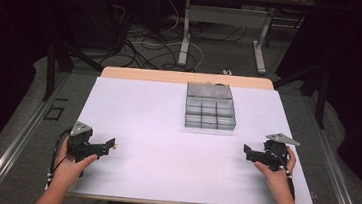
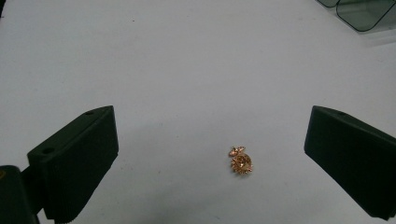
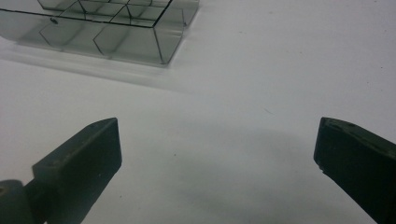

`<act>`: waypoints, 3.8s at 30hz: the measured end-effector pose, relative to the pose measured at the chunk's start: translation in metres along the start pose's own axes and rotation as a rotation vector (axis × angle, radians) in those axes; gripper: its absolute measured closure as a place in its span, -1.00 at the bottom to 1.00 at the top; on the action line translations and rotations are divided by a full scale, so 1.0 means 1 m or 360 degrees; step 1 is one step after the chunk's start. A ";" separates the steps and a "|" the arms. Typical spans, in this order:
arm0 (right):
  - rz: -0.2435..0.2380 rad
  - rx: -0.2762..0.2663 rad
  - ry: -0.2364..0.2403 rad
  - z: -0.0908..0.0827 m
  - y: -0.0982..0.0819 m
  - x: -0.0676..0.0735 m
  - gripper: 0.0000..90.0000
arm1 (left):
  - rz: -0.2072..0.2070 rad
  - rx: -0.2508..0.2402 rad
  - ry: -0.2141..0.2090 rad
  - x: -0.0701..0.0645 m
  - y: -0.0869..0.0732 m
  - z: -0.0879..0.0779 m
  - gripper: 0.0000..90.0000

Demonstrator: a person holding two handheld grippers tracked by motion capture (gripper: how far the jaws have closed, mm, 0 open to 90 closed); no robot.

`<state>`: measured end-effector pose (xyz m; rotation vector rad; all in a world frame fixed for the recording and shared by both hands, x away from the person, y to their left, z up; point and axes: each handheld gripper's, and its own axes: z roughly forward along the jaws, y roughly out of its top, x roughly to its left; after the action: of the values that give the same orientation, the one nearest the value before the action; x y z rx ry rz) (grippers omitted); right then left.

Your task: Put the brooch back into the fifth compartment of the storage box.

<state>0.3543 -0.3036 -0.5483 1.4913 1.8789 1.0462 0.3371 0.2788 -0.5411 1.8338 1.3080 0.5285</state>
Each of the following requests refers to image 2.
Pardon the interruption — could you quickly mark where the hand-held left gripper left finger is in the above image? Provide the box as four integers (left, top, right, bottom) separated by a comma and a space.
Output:
21, 105, 120, 224

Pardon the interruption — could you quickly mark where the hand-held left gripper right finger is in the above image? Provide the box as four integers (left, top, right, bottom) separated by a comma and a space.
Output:
304, 105, 396, 221

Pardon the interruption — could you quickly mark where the gold rhinestone brooch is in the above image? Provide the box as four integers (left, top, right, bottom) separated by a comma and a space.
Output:
228, 146, 254, 175

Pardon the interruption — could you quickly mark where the clear plastic tray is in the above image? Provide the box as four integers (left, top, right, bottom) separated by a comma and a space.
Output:
316, 0, 396, 33

